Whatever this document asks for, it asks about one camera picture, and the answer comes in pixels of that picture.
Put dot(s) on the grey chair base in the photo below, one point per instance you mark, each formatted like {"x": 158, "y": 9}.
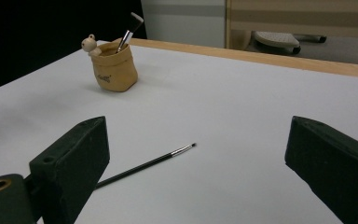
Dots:
{"x": 276, "y": 39}

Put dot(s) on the black curtain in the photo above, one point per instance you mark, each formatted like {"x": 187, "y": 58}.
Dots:
{"x": 28, "y": 31}

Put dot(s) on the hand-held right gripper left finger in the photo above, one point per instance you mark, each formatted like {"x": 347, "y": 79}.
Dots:
{"x": 71, "y": 168}

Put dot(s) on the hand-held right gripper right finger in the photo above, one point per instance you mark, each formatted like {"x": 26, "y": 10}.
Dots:
{"x": 335, "y": 168}

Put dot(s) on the black makeup brush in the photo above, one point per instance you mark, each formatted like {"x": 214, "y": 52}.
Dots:
{"x": 127, "y": 34}

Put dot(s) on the white cabinet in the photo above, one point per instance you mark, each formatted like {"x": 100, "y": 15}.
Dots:
{"x": 183, "y": 21}

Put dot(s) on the thin black brush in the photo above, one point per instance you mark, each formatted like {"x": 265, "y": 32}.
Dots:
{"x": 146, "y": 165}

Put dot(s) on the wooden table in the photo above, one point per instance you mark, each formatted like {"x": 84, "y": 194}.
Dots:
{"x": 261, "y": 57}

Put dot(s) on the wooden desk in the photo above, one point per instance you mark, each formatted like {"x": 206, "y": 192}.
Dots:
{"x": 292, "y": 15}

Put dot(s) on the tan pouch with bear figure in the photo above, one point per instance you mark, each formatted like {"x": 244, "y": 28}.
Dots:
{"x": 115, "y": 71}

